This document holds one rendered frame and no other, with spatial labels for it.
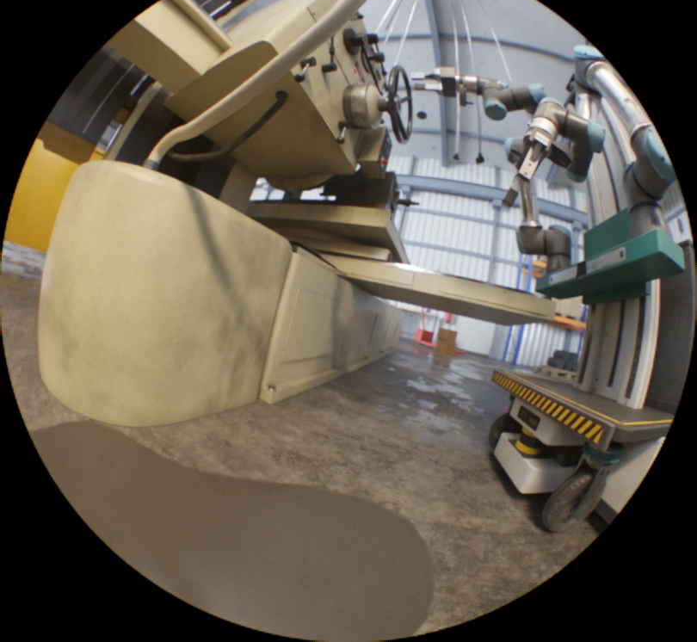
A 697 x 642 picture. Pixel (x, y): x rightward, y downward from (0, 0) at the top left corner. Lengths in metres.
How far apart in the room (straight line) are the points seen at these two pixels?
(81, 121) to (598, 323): 2.03
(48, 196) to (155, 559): 2.78
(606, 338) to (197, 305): 1.30
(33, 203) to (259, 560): 2.90
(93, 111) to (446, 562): 1.64
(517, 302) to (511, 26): 7.63
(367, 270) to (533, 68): 8.05
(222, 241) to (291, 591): 0.72
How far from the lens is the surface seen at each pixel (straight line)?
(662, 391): 1.01
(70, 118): 1.21
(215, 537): 0.49
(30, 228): 2.92
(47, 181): 2.93
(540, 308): 1.39
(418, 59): 8.47
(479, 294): 1.29
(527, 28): 8.31
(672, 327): 1.02
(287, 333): 0.95
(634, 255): 0.73
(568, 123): 0.71
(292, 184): 1.39
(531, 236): 1.14
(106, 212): 0.61
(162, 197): 0.59
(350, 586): 0.47
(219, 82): 1.02
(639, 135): 0.77
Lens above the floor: 0.41
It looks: 4 degrees up
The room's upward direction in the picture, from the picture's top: 14 degrees clockwise
